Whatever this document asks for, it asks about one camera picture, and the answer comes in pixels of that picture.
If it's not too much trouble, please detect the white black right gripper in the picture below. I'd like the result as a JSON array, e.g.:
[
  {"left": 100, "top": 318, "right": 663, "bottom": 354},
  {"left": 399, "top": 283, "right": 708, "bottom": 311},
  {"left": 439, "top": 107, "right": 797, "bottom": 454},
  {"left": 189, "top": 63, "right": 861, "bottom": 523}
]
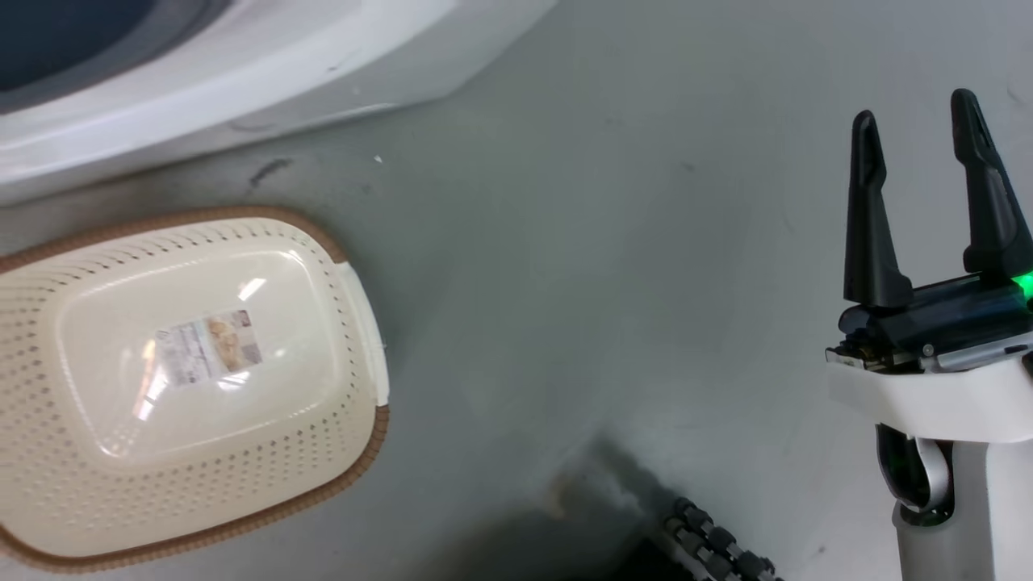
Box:
[{"left": 825, "top": 88, "right": 1033, "bottom": 444}]

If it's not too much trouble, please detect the white washing machine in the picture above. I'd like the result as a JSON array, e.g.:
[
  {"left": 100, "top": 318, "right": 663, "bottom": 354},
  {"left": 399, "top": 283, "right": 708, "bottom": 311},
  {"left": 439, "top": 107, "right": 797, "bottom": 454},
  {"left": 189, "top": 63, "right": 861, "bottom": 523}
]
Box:
[{"left": 0, "top": 0, "right": 559, "bottom": 206}]

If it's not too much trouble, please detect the paper label in basket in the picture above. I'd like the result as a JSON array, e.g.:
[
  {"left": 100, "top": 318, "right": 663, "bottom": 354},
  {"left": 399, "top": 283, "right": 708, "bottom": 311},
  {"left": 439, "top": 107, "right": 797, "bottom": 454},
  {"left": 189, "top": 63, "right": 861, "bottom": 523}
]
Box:
[{"left": 155, "top": 309, "right": 264, "bottom": 387}]

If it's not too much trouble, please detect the cream perforated laundry basket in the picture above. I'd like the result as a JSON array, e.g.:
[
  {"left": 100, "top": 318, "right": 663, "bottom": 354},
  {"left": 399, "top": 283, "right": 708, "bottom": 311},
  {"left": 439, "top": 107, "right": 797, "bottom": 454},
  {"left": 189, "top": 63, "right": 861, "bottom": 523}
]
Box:
[{"left": 0, "top": 206, "right": 391, "bottom": 574}]

